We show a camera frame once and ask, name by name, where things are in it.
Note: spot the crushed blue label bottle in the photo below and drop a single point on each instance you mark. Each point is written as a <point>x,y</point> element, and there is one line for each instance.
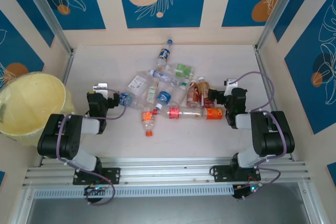
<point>124,99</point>

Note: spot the white-capped amber tea bottle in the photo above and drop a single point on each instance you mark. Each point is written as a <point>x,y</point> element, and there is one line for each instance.
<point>203,89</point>

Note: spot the bright orange label bottle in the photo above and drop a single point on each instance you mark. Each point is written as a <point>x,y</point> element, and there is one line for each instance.
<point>214,113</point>

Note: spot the red-orange drink bottle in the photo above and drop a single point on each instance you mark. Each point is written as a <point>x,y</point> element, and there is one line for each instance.
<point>192,94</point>

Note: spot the square clear bottle white label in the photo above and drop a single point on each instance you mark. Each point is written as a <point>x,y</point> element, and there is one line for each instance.
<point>136,83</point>

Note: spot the orange-capped clear bottle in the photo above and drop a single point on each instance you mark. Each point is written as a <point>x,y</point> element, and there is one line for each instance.
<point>147,117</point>

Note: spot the green label clear bottle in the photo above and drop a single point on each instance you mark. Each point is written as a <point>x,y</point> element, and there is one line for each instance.
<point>183,69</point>

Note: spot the red label cola bottle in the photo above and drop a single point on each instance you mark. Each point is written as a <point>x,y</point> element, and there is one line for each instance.
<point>173,112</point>

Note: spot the white-capped blue label bottle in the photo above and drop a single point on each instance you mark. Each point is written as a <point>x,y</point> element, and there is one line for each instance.
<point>164,97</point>

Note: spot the grey label clear bottle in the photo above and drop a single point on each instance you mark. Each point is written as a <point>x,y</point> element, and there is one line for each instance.
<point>162,75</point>

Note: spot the blue yellow label bottle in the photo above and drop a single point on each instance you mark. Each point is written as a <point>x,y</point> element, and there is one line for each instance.
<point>164,54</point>

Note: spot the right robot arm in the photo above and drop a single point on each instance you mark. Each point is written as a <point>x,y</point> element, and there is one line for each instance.
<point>273,134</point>

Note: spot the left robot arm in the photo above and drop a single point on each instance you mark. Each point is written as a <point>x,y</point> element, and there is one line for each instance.
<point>57,140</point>

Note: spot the yellow plastic bin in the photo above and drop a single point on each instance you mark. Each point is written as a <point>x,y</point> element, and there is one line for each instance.
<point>34,95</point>

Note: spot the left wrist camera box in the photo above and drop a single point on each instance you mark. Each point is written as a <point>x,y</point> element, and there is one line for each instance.
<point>101,86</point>

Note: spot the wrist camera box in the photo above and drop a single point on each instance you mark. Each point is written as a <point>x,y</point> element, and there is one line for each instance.
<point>101,86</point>
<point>231,82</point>

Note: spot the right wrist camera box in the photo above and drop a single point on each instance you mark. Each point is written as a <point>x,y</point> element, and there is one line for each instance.
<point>231,82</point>

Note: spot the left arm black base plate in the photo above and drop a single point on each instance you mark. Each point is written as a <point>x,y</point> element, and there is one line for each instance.
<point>113,175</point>

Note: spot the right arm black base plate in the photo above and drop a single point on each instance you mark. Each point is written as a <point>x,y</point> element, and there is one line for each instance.
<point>220,172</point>

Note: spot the aluminium mounting rail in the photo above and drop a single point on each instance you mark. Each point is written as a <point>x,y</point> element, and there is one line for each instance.
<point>168,169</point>

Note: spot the aluminium frame post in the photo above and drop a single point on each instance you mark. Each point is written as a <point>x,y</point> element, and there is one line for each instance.
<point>46,11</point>
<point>278,11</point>

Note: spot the aluminium frame bar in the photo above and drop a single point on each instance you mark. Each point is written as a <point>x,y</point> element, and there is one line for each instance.
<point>309,203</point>
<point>22,205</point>

